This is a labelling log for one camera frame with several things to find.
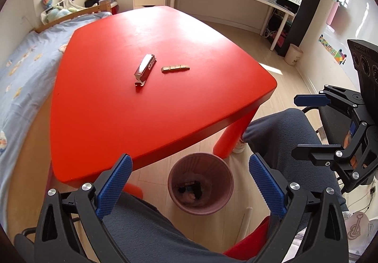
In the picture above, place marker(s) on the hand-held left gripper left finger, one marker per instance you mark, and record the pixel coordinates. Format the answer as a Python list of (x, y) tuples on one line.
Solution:
[(113, 184)]

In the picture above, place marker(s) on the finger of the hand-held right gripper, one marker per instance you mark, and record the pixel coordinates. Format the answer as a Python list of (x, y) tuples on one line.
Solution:
[(319, 152), (310, 100)]

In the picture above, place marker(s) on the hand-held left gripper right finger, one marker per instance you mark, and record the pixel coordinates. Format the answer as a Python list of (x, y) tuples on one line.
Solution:
[(267, 183)]

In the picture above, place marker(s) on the pink waste bin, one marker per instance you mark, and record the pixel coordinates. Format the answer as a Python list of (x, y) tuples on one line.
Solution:
[(214, 168)]

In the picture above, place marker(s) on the long red cardboard box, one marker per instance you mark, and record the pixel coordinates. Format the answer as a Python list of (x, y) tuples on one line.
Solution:
[(145, 69)]

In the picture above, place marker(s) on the wooden clip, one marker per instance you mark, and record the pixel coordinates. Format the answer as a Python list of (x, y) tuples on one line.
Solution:
[(175, 68)]

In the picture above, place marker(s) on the person's right hand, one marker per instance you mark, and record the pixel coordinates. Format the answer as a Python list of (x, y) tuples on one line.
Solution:
[(348, 138)]

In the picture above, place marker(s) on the black office chair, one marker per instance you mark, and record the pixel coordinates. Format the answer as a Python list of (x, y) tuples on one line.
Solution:
[(330, 121)]

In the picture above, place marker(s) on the person's right leg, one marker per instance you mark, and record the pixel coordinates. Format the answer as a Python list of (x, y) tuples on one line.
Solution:
[(283, 139)]

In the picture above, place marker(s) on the person's leg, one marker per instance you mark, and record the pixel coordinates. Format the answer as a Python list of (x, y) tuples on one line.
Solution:
[(153, 233), (283, 139)]

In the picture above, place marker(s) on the person's white shoe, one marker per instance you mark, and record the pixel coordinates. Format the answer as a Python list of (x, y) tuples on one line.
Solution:
[(239, 146)]

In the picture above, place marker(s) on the white stick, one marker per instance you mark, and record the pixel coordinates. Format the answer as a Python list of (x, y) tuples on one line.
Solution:
[(244, 224)]

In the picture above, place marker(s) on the small beige bin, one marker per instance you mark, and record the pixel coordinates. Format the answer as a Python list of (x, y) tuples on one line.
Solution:
[(293, 55)]

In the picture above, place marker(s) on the person's left leg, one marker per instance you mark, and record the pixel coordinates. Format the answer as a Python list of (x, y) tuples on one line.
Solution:
[(153, 233)]

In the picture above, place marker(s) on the red table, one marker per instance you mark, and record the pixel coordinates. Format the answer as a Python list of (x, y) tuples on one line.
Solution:
[(118, 118)]

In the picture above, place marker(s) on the white printed bag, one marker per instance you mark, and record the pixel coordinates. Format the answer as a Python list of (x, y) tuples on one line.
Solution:
[(358, 227)]

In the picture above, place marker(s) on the tall black panel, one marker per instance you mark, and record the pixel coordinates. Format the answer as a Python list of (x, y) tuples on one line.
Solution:
[(313, 0)]

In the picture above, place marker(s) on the black monitor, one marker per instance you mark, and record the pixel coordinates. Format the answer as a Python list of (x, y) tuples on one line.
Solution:
[(286, 3)]

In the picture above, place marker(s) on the black chair armrest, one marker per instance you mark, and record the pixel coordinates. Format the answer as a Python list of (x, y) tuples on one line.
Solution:
[(23, 246)]

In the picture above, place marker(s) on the blue green plush toy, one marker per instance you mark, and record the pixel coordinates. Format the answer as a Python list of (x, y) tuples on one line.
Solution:
[(57, 14)]

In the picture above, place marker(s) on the rainbow heart pendant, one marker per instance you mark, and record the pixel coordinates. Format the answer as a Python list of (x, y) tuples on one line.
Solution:
[(48, 1)]

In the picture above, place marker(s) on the colourful wall sticker chart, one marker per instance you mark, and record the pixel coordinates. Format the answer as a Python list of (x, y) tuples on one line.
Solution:
[(332, 49)]

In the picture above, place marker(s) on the pink wall paper sheet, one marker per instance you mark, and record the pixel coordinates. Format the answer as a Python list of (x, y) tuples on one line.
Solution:
[(333, 14)]

